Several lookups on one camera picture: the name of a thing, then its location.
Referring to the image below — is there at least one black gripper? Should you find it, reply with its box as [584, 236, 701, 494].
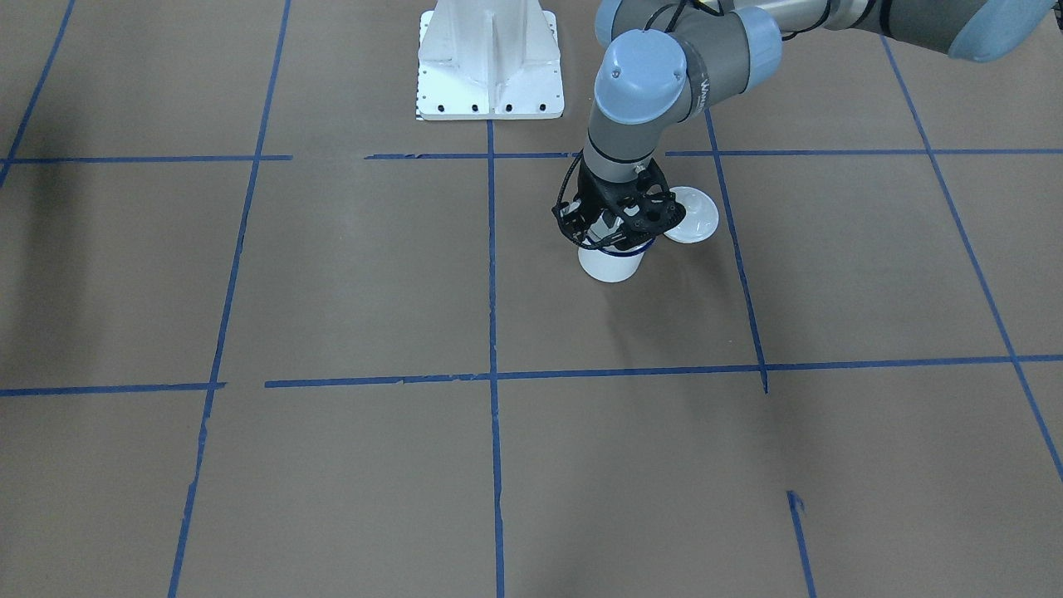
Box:
[551, 156, 686, 252]

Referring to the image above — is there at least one white mug lid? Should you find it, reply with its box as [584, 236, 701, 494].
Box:
[664, 186, 720, 243]

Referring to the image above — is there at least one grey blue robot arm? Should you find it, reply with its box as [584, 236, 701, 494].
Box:
[553, 1, 1054, 257]

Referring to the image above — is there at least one white enamel mug blue rim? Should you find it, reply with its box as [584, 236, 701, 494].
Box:
[577, 218, 654, 283]

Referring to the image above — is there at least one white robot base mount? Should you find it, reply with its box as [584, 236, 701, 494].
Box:
[415, 1, 566, 121]

